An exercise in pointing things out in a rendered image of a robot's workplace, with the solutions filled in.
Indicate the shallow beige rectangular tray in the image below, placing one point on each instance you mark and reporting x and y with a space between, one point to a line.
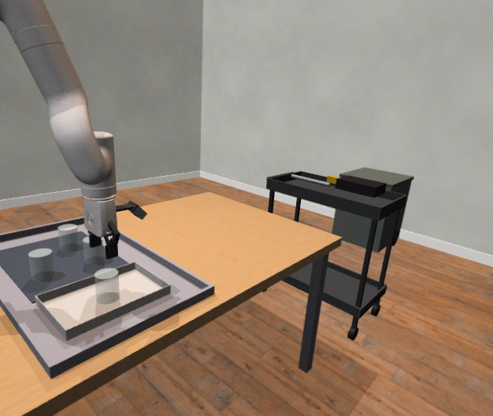
75 305

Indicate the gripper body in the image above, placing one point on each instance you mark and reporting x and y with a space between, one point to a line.
97 214

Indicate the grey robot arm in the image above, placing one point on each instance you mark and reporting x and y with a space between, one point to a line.
35 35

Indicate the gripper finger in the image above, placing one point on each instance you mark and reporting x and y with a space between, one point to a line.
94 240
111 247

